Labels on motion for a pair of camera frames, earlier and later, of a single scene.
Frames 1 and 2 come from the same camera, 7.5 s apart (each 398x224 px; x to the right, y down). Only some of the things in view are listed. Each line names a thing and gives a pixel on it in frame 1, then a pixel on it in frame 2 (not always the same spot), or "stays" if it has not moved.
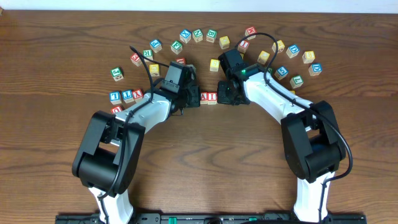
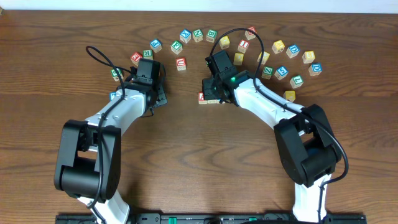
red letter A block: x=203 y=98 stays
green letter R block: x=148 y=53 stays
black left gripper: x=193 y=95 -> x=161 y=97
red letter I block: x=212 y=98 stays
